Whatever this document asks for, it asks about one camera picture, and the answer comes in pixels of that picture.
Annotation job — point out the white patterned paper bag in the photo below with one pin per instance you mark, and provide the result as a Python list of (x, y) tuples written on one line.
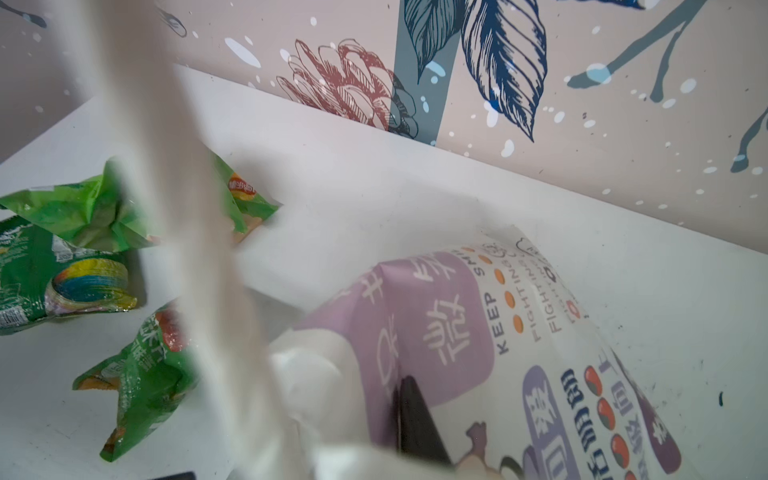
[(517, 379)]

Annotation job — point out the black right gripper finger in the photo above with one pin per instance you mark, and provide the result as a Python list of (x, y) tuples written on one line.
[(417, 434)]

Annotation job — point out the green orange snack packet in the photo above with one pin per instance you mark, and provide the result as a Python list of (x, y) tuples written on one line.
[(44, 278)]

